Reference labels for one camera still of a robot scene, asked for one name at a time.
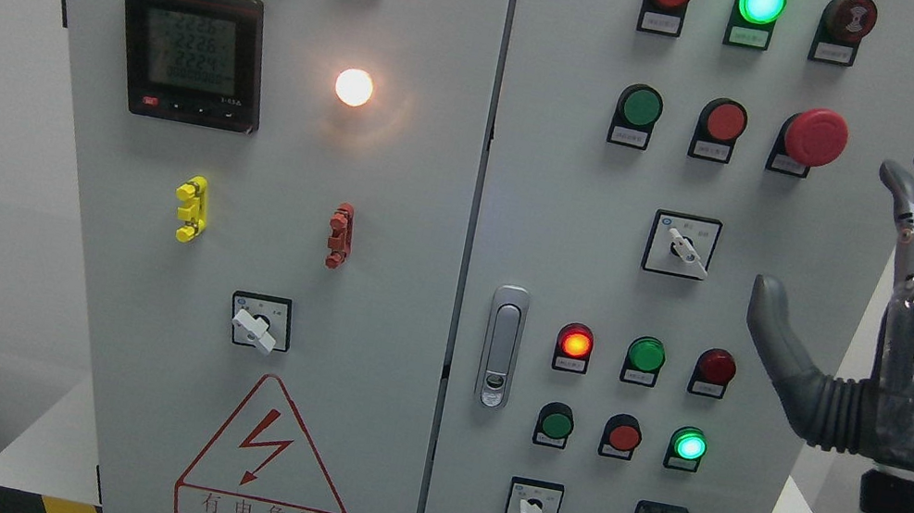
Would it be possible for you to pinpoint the lower green push button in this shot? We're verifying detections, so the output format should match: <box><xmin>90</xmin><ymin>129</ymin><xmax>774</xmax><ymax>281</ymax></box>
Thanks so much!
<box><xmin>532</xmin><ymin>402</ymin><xmax>575</xmax><ymax>449</ymax></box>

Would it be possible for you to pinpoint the silver door handle lock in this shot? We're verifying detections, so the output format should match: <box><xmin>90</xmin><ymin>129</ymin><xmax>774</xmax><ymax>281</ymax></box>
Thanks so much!
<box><xmin>475</xmin><ymin>284</ymin><xmax>530</xmax><ymax>408</ymax></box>

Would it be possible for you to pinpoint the red triangle warning sticker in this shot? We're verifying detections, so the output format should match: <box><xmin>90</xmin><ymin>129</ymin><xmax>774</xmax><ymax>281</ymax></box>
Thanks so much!
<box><xmin>173</xmin><ymin>374</ymin><xmax>347</xmax><ymax>513</ymax></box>

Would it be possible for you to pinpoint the red door clip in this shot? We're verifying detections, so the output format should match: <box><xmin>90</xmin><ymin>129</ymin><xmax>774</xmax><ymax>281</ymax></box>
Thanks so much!
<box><xmin>324</xmin><ymin>202</ymin><xmax>356</xmax><ymax>269</ymax></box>

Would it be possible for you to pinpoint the white glowing indicator light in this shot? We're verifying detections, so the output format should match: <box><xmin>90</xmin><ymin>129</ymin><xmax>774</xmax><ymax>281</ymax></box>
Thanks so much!
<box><xmin>333</xmin><ymin>68</ymin><xmax>375</xmax><ymax>109</ymax></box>

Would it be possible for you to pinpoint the lower lit green button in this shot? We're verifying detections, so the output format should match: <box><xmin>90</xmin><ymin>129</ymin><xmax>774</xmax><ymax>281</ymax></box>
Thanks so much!
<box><xmin>662</xmin><ymin>426</ymin><xmax>708</xmax><ymax>473</ymax></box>

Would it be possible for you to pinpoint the left door gray rotary switch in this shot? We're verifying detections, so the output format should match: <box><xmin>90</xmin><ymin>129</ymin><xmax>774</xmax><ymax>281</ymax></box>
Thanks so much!
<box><xmin>230</xmin><ymin>290</ymin><xmax>293</xmax><ymax>355</ymax></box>

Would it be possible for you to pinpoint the second row red push button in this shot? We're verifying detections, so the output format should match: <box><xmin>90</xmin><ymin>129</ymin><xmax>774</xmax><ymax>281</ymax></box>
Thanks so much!
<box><xmin>687</xmin><ymin>97</ymin><xmax>748</xmax><ymax>164</ymax></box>

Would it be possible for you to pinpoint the gray electrical control cabinet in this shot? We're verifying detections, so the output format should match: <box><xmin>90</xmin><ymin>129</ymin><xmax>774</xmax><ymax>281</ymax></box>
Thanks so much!
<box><xmin>64</xmin><ymin>0</ymin><xmax>914</xmax><ymax>513</ymax></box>

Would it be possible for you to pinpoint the yellow door clip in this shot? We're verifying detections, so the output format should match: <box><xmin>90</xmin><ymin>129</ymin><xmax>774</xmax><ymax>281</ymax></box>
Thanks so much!
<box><xmin>174</xmin><ymin>175</ymin><xmax>209</xmax><ymax>244</ymax></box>

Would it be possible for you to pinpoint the dark red buzzer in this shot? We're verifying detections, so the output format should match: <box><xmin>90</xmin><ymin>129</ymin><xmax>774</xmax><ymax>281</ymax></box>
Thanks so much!
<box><xmin>807</xmin><ymin>0</ymin><xmax>879</xmax><ymax>68</ymax></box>

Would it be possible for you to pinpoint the top right green lit indicator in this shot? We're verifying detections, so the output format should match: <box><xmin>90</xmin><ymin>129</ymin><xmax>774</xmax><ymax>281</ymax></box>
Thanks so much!
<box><xmin>722</xmin><ymin>0</ymin><xmax>787</xmax><ymax>52</ymax></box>

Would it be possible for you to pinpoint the lit red indicator light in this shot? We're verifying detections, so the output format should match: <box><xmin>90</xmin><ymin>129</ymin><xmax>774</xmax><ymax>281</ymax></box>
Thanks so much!
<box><xmin>550</xmin><ymin>321</ymin><xmax>595</xmax><ymax>374</ymax></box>

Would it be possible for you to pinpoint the lower red push button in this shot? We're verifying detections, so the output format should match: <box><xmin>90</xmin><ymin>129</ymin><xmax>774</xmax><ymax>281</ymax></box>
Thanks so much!
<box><xmin>597</xmin><ymin>414</ymin><xmax>642</xmax><ymax>461</ymax></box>

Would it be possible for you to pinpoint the second row green push button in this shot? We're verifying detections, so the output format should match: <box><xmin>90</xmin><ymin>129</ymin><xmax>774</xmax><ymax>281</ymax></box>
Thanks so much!
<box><xmin>607</xmin><ymin>83</ymin><xmax>664</xmax><ymax>151</ymax></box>

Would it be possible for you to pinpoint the middle green indicator light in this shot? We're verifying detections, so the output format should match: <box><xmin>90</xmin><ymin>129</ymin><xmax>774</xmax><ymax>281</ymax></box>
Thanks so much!
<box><xmin>619</xmin><ymin>335</ymin><xmax>667</xmax><ymax>387</ymax></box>

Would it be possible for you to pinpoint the black digital power meter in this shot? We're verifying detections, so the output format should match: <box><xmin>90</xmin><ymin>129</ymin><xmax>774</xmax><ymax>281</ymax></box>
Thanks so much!
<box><xmin>124</xmin><ymin>0</ymin><xmax>264</xmax><ymax>134</ymax></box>

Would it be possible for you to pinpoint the red emergency stop button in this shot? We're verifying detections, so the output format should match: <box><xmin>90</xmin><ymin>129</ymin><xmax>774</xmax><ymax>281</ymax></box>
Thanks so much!
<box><xmin>765</xmin><ymin>107</ymin><xmax>850</xmax><ymax>179</ymax></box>

